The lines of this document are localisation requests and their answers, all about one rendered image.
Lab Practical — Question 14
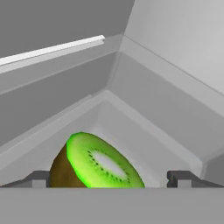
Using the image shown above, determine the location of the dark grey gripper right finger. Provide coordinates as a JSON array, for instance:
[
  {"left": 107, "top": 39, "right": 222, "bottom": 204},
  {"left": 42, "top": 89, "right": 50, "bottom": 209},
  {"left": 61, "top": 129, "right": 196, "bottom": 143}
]
[{"left": 166, "top": 170, "right": 224, "bottom": 189}]

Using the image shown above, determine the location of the halved green kiwi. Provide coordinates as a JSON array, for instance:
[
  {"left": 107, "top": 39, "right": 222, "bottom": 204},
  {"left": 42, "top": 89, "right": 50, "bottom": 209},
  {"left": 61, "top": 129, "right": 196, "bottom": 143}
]
[{"left": 48, "top": 131, "right": 146, "bottom": 189}]

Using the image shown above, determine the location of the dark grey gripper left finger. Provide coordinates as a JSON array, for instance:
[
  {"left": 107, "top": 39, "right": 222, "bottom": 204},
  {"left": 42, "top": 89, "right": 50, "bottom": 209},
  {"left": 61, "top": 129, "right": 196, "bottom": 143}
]
[{"left": 0, "top": 170, "right": 53, "bottom": 189}]

